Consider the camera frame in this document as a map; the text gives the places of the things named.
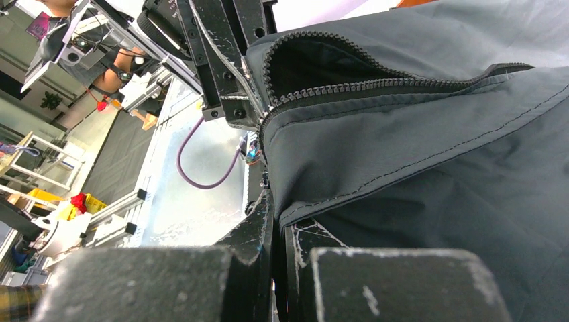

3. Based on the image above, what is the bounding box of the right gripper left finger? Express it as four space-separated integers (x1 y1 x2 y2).
32 189 274 321

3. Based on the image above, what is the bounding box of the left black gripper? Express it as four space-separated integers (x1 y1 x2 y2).
176 0 278 130

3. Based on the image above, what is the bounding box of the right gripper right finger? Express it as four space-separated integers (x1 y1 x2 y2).
284 219 511 321

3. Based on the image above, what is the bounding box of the grey black zip jacket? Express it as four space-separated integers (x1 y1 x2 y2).
246 1 568 321

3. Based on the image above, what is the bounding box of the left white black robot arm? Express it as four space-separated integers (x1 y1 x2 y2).
138 0 276 131

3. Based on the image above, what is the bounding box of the person in background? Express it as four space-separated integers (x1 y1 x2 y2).
21 1 158 99

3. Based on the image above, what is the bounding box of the orange compartment tray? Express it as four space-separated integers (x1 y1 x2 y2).
396 0 436 8

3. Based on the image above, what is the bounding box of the background shelving and clutter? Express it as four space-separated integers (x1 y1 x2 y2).
1 1 147 286

